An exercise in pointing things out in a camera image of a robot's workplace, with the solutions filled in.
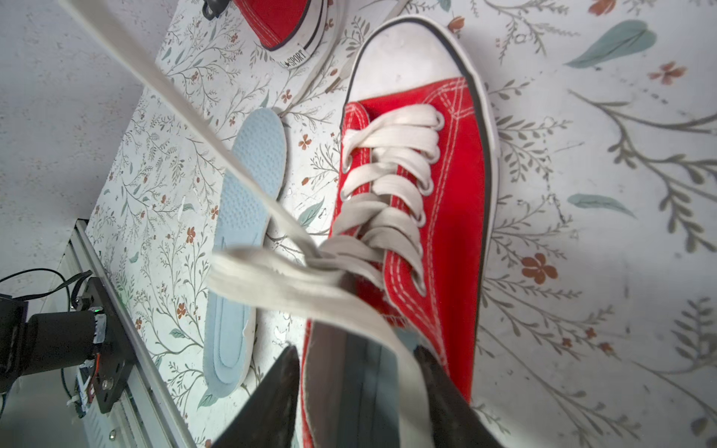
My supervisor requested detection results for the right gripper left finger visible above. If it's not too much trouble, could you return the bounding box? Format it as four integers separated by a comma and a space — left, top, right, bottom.
212, 345, 300, 448

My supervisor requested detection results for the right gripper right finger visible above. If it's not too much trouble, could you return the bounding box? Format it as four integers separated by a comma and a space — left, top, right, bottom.
414, 346, 502, 448

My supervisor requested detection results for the red canvas sneaker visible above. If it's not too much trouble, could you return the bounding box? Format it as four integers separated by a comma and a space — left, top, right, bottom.
235, 0, 329, 69
63, 1, 498, 447

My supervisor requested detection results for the light blue insole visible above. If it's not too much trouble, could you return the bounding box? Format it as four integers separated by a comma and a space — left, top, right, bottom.
203, 108, 288, 399

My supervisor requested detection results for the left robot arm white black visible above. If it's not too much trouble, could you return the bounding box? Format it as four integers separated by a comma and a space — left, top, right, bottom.
1, 271, 108, 394

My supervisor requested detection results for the aluminium front rail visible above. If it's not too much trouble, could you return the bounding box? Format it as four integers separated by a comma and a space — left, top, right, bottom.
63, 220, 194, 447

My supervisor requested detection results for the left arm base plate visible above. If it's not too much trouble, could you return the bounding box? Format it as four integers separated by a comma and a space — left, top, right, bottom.
80, 277, 136, 414

